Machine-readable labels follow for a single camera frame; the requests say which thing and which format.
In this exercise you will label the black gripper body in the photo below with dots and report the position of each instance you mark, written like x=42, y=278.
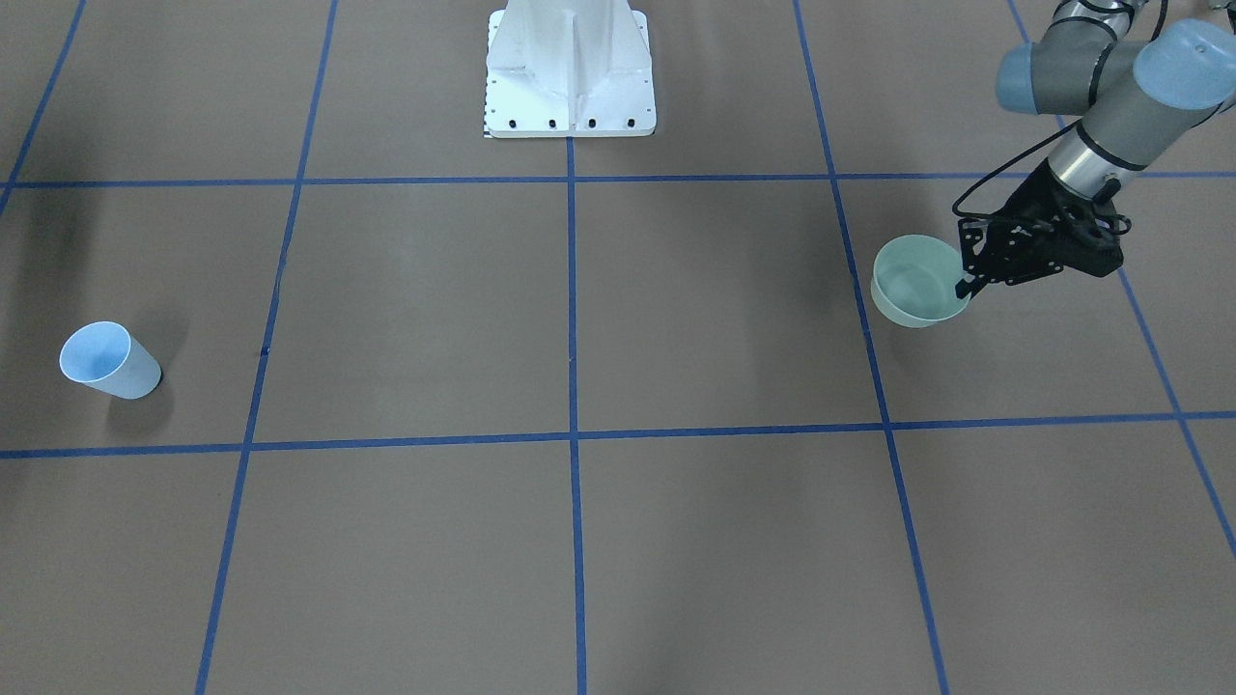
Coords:
x=1030, y=204

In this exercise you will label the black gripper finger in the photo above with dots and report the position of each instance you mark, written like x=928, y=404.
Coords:
x=981, y=268
x=976, y=235

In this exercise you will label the light green bowl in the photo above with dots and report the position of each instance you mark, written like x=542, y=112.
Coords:
x=913, y=281

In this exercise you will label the light blue plastic cup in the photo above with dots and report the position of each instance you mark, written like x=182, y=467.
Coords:
x=103, y=355

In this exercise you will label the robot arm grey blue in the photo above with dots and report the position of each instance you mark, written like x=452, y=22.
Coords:
x=1130, y=101

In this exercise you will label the white camera pedestal column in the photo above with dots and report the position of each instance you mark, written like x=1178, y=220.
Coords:
x=569, y=69

